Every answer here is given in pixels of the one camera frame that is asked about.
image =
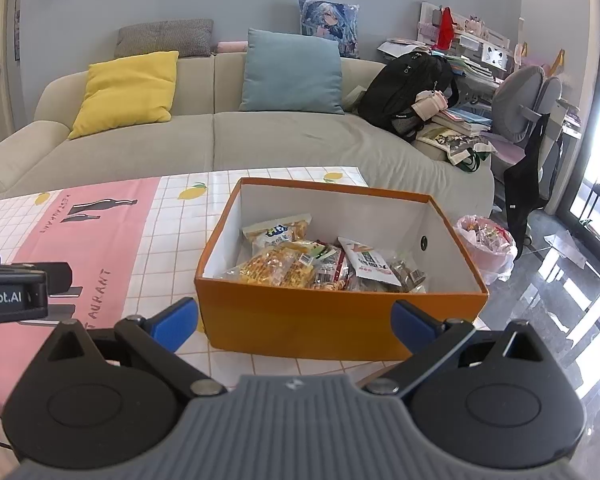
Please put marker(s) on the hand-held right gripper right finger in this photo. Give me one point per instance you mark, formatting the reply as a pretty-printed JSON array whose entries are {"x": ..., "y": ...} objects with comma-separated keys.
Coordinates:
[{"x": 415, "y": 325}]

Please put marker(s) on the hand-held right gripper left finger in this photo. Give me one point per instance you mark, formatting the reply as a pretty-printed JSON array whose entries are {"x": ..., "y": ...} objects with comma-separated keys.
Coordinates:
[{"x": 172, "y": 322}]

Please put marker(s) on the small clear snack packet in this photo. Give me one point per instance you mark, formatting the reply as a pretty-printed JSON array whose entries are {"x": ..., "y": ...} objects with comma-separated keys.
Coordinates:
[{"x": 407, "y": 275}]

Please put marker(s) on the white red snack packet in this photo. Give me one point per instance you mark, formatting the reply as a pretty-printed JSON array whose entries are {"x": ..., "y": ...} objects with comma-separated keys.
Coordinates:
[{"x": 370, "y": 265}]

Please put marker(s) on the orange cardboard box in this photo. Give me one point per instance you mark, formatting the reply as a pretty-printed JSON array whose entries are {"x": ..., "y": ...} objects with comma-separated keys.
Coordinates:
[{"x": 305, "y": 320}]

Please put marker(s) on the clear yellow noodle snack packet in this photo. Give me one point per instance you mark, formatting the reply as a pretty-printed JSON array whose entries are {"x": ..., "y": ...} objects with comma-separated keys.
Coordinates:
[{"x": 275, "y": 267}]

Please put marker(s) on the yellow green snack packet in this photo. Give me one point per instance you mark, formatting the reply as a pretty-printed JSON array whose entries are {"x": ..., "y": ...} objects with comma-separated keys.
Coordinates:
[{"x": 312, "y": 250}]

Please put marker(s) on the white blue biscuit packet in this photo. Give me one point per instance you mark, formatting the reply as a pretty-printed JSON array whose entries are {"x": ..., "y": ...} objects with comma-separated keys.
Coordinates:
[{"x": 275, "y": 232}]

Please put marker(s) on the pink white checked tablecloth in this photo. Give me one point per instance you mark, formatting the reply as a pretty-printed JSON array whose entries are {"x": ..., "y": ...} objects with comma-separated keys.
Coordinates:
[{"x": 95, "y": 240}]

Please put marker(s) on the pink bin with plastic bag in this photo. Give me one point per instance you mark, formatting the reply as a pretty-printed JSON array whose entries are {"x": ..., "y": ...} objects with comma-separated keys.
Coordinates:
[{"x": 485, "y": 250}]

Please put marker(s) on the white paper sheet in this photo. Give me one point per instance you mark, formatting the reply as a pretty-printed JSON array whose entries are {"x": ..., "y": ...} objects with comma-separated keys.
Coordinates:
[{"x": 565, "y": 247}]

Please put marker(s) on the white printed tote bag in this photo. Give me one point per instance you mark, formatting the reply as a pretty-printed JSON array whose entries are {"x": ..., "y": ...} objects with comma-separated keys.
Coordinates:
[{"x": 450, "y": 147}]

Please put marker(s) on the black garment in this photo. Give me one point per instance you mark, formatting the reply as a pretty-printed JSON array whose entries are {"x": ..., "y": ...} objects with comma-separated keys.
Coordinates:
[{"x": 530, "y": 175}]

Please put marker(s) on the yellow pillow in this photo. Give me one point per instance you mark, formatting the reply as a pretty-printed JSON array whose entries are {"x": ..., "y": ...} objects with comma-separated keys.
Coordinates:
[{"x": 125, "y": 92}]

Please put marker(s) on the stack of books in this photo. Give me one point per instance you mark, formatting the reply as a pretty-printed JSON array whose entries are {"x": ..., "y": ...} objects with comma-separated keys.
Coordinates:
[{"x": 462, "y": 120}]

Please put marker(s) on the beige sofa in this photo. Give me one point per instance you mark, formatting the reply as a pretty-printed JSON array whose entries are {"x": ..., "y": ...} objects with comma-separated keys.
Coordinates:
[{"x": 280, "y": 140}]

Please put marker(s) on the pink beige pouch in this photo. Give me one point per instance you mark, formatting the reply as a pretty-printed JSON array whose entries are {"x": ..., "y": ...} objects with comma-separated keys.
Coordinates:
[{"x": 430, "y": 105}]

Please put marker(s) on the black backpack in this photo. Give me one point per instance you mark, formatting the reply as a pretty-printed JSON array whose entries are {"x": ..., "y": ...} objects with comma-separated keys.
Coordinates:
[{"x": 405, "y": 85}]

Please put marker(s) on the grey office chair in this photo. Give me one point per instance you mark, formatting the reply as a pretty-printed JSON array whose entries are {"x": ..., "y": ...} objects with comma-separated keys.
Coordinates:
[{"x": 520, "y": 105}]

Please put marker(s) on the grey checked pillow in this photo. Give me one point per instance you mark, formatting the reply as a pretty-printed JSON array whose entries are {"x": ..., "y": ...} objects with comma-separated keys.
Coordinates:
[{"x": 165, "y": 37}]

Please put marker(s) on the light blue pillow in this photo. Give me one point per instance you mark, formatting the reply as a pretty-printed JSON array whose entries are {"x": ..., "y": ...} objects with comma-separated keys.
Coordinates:
[{"x": 292, "y": 72}]

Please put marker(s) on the cluttered white desk shelf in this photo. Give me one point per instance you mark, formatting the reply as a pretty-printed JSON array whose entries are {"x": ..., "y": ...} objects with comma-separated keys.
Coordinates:
[{"x": 480, "y": 55}]

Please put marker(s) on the pink bolster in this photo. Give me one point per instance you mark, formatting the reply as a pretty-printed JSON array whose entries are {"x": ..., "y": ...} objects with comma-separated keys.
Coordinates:
[{"x": 231, "y": 47}]

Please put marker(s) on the red bag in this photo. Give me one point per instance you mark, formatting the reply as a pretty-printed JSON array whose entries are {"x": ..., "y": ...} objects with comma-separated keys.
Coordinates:
[{"x": 446, "y": 27}]

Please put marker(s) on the printed figure pillow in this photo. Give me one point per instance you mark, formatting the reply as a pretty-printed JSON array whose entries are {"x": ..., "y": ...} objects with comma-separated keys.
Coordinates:
[{"x": 330, "y": 22}]

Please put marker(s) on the wall poster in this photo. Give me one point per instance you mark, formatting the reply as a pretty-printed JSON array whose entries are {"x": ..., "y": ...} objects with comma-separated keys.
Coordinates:
[{"x": 17, "y": 35}]

